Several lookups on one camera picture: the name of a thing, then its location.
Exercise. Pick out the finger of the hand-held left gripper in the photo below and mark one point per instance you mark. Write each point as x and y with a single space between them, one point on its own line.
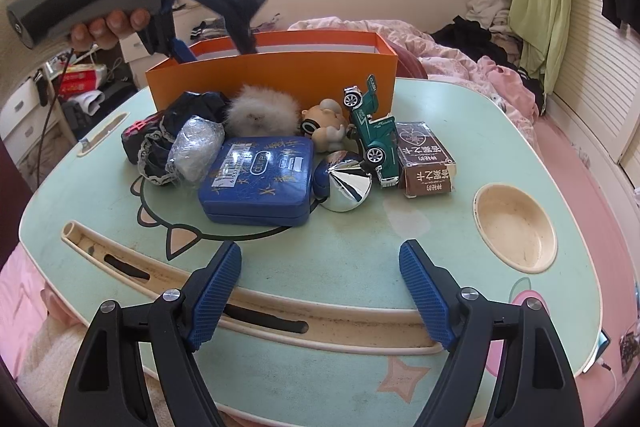
182 51

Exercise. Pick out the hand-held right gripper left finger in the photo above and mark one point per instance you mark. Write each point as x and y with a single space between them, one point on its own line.
215 292

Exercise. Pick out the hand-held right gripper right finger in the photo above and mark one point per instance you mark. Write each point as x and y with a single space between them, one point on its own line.
425 292

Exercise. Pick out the orange cardboard box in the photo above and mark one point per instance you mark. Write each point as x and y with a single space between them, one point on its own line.
275 77

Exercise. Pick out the black lace garment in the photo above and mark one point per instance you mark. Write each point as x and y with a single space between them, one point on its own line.
150 142

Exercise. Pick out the beige fluffy pompom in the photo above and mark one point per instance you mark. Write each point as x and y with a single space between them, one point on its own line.
262 109

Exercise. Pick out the blue tin case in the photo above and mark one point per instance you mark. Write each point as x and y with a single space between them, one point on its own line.
257 179

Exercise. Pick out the brown printed carton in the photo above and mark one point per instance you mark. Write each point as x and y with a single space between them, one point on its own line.
427 157

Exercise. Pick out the small doll figurine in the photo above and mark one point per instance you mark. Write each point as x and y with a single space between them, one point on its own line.
325 124

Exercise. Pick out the red tissue pack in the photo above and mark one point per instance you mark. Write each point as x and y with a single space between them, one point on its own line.
82 82

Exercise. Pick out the mint green desk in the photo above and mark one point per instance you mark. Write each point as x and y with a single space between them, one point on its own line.
350 247

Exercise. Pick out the clear plastic wrapped bundle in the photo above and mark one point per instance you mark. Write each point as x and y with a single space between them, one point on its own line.
197 147

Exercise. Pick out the shiny chrome cone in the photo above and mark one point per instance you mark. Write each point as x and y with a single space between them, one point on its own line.
347 184

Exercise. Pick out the white drawer cabinet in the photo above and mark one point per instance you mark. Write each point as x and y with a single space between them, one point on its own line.
22 122

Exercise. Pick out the green toy car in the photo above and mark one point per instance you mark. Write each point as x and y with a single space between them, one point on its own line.
372 132

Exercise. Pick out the pink quilt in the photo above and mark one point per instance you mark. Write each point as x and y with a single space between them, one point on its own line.
450 57

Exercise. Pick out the pile of black clothes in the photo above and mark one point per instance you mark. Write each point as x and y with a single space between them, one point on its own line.
465 38

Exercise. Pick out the pile of white clothes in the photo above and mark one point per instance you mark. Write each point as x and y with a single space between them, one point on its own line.
487 12

